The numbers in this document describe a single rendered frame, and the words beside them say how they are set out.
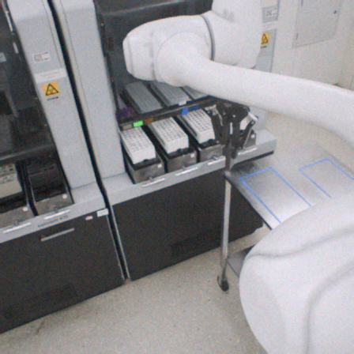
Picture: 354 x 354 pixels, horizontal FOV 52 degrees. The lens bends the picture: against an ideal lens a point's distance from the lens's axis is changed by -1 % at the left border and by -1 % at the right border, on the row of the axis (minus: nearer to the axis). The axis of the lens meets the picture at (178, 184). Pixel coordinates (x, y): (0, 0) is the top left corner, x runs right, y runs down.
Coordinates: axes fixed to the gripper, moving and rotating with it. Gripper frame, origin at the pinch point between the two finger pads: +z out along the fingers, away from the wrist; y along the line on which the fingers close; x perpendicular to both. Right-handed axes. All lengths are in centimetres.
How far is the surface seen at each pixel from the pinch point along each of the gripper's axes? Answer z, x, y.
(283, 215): 33.1, 17.4, 13.9
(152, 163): 35, 23, -43
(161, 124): 29, 43, -51
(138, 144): 30, 26, -52
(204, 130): 29, 47, -31
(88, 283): 94, -11, -67
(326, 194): 33, 34, 25
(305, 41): 58, 237, -33
